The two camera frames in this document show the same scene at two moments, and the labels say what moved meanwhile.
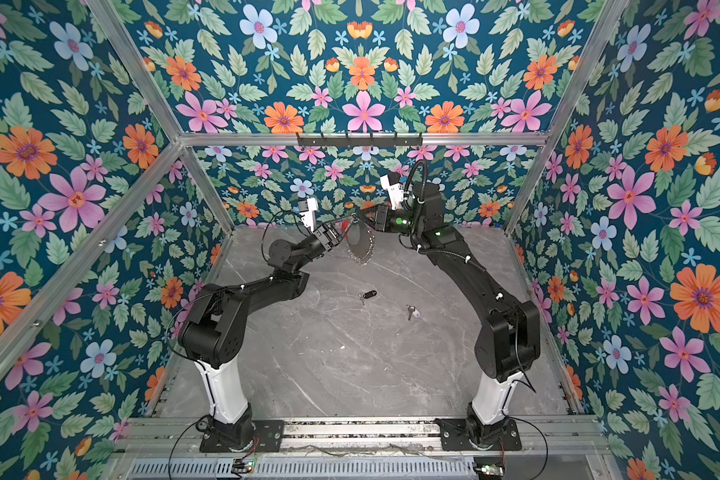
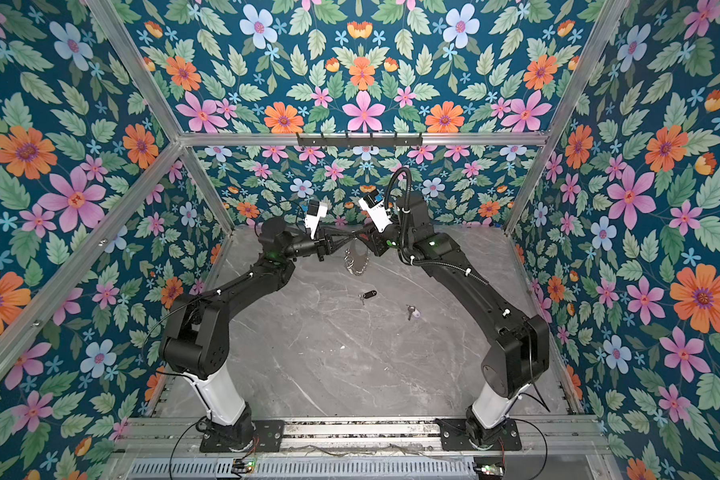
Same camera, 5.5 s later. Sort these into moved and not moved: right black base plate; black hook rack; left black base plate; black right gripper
Moved: black right gripper
Not moved: left black base plate; right black base plate; black hook rack
